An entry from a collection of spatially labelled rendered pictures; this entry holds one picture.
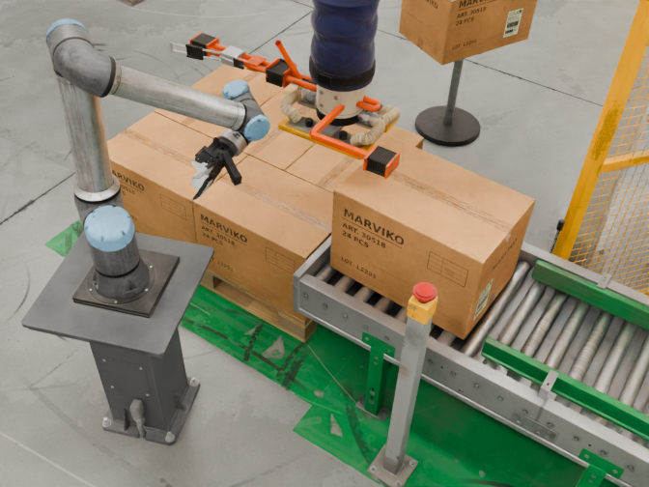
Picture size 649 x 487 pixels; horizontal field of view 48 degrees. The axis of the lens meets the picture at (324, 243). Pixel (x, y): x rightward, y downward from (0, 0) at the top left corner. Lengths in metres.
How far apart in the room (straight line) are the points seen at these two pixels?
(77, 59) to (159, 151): 1.45
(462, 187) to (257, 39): 3.04
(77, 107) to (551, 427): 1.82
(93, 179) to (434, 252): 1.14
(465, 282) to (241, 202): 1.12
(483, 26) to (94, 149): 2.35
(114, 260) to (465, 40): 2.33
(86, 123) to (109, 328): 0.66
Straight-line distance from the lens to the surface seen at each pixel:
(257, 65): 2.76
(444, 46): 3.97
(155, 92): 2.19
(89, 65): 2.12
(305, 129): 2.63
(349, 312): 2.74
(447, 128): 4.59
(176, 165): 3.42
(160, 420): 3.05
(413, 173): 2.73
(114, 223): 2.42
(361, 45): 2.44
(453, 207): 2.61
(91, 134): 2.37
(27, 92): 5.14
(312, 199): 3.20
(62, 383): 3.37
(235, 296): 3.51
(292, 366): 3.27
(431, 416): 3.17
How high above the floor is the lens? 2.64
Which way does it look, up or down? 44 degrees down
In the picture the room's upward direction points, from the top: 2 degrees clockwise
